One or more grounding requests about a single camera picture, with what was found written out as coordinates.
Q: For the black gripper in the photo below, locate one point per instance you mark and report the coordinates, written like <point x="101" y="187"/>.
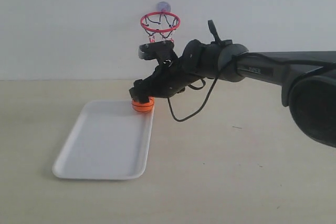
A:
<point x="164" y="82"/>

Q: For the small orange basketball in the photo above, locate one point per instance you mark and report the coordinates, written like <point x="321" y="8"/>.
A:
<point x="143" y="107"/>

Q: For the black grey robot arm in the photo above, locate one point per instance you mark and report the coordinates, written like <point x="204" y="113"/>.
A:
<point x="306" y="78"/>

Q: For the red mini basketball hoop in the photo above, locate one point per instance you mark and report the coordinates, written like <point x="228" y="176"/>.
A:
<point x="160" y="25"/>

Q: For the white plastic tray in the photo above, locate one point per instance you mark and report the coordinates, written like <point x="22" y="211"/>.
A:
<point x="109" y="141"/>

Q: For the clear suction cup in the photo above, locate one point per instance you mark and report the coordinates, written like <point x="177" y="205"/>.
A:
<point x="163" y="6"/>

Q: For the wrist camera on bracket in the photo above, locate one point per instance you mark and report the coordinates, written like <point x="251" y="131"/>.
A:
<point x="162" y="51"/>

